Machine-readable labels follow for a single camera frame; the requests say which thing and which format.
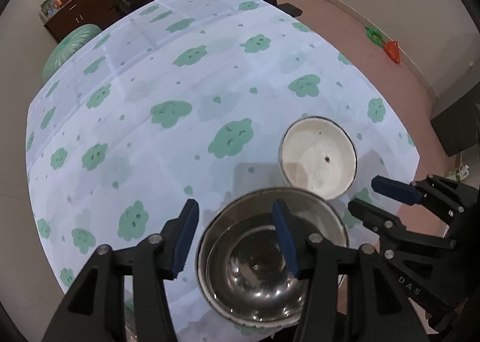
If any green plastic stool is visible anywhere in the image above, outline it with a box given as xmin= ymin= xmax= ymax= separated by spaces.
xmin=41 ymin=24 xmax=102 ymax=84

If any white enamel bowl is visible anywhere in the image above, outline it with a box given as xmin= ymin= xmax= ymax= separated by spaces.
xmin=278 ymin=116 xmax=358 ymax=201

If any dark wooden cabinet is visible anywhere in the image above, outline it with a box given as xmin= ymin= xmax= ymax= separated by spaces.
xmin=44 ymin=0 xmax=125 ymax=43

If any green cloud pattern tablecloth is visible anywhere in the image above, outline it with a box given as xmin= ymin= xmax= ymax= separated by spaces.
xmin=25 ymin=0 xmax=421 ymax=342

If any large stainless steel bowl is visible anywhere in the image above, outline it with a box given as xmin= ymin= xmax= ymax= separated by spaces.
xmin=196 ymin=187 xmax=349 ymax=329

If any dark box on floor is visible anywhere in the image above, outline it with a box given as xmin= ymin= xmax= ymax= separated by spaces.
xmin=430 ymin=89 xmax=479 ymax=156

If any orange green floor toy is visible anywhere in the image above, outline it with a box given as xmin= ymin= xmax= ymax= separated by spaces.
xmin=365 ymin=26 xmax=401 ymax=64

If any right hand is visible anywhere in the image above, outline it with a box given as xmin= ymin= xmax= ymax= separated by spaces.
xmin=425 ymin=300 xmax=468 ymax=335

